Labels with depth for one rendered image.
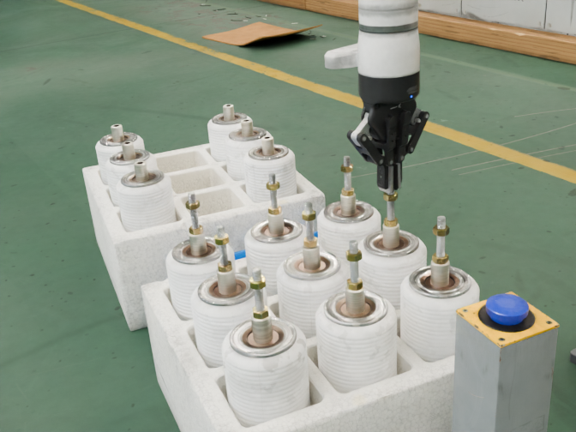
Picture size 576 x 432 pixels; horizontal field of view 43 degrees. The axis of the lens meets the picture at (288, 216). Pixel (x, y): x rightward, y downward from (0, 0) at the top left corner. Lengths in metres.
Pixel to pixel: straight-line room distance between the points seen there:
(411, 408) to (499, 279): 0.59
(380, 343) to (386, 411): 0.08
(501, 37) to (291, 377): 2.47
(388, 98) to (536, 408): 0.38
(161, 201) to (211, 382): 0.47
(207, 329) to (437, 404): 0.29
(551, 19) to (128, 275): 2.19
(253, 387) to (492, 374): 0.25
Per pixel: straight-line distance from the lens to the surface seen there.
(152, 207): 1.27
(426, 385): 0.88
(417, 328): 0.91
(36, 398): 1.24
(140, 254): 1.27
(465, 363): 0.77
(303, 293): 0.93
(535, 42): 3.03
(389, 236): 0.99
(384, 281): 0.98
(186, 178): 1.50
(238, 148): 1.42
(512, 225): 1.64
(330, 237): 1.07
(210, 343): 0.92
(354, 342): 0.84
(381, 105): 0.90
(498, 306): 0.73
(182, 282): 1.00
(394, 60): 0.88
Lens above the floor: 0.72
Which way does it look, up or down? 26 degrees down
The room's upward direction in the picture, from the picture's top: 4 degrees counter-clockwise
